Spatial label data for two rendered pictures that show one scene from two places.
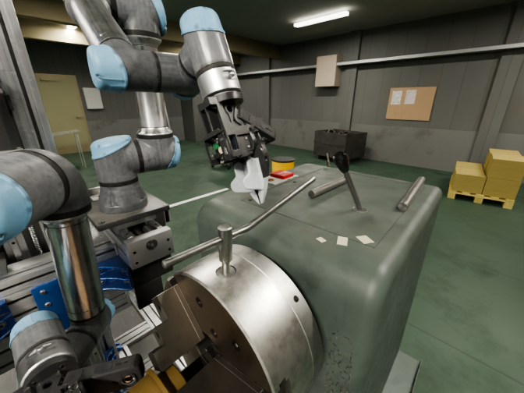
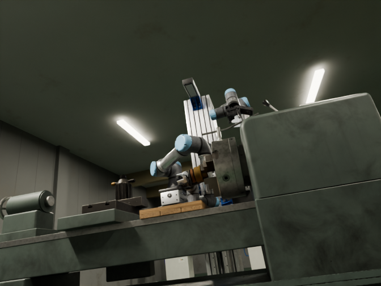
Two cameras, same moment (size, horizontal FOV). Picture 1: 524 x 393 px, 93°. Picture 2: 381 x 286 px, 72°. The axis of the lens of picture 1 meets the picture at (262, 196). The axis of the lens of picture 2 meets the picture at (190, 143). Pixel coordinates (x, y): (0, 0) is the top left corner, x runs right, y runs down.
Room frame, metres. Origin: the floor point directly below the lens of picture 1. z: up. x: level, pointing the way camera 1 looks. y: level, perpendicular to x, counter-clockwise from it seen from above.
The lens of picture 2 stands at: (-0.53, -1.00, 0.69)
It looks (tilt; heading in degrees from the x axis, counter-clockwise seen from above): 23 degrees up; 58
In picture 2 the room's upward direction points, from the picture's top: 8 degrees counter-clockwise
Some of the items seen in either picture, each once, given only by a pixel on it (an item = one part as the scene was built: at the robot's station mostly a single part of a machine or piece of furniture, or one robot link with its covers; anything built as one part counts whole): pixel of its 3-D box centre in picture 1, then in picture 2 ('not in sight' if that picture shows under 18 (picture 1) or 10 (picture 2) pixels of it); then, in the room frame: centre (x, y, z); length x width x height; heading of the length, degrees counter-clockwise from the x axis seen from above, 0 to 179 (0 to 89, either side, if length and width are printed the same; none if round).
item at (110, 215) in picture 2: not in sight; (112, 223); (-0.14, 0.54, 0.90); 0.53 x 0.30 x 0.06; 48
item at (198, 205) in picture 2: not in sight; (180, 214); (0.13, 0.25, 0.89); 0.36 x 0.30 x 0.04; 48
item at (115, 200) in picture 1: (121, 191); not in sight; (0.79, 0.48, 1.21); 0.15 x 0.15 x 0.10
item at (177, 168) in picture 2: not in sight; (173, 169); (0.43, 0.83, 1.33); 0.13 x 0.12 x 0.14; 4
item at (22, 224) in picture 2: not in sight; (28, 217); (-0.55, 0.86, 1.01); 0.30 x 0.20 x 0.29; 138
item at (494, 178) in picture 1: (483, 173); not in sight; (4.01, -3.71, 0.35); 1.19 x 0.88 x 0.70; 137
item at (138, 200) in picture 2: not in sight; (128, 204); (-0.05, 0.52, 1.00); 0.20 x 0.10 x 0.05; 138
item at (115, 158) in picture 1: (116, 157); not in sight; (0.80, 0.47, 1.33); 0.13 x 0.12 x 0.14; 128
